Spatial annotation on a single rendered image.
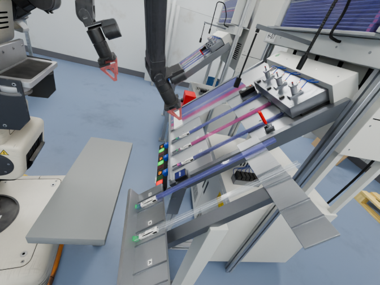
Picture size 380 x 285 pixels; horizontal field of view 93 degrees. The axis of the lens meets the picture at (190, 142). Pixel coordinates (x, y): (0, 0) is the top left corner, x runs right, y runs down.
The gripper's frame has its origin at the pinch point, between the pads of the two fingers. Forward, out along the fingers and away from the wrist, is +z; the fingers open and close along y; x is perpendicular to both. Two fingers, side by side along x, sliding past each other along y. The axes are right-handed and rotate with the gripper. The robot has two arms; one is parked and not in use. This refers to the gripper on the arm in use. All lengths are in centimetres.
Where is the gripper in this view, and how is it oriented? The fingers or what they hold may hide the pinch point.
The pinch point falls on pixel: (179, 118)
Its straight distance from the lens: 83.3
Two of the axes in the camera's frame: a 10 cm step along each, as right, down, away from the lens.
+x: -9.2, 3.5, 1.6
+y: -0.8, -5.8, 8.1
